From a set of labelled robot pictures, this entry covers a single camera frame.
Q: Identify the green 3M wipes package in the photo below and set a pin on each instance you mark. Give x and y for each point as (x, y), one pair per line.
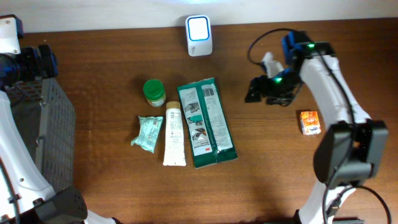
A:
(210, 138)

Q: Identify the green lid glass jar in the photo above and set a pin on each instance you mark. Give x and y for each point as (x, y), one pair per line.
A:
(154, 93)

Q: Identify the grey plastic mesh basket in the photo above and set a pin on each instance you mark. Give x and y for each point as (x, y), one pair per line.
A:
(45, 119)

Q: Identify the white tube with tan cap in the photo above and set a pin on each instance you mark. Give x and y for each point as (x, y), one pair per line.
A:
(174, 138)

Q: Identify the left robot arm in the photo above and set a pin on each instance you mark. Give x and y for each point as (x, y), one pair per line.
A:
(26, 196)

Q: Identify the pale green tissue packet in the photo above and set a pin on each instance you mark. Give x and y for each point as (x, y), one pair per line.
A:
(148, 133)

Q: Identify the white barcode scanner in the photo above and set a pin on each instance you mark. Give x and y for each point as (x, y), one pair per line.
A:
(199, 36)

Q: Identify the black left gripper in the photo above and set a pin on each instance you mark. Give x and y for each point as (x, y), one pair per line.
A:
(37, 69)

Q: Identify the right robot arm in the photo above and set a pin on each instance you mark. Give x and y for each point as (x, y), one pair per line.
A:
(351, 150)

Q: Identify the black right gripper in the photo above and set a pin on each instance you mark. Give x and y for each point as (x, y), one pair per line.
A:
(259, 83)

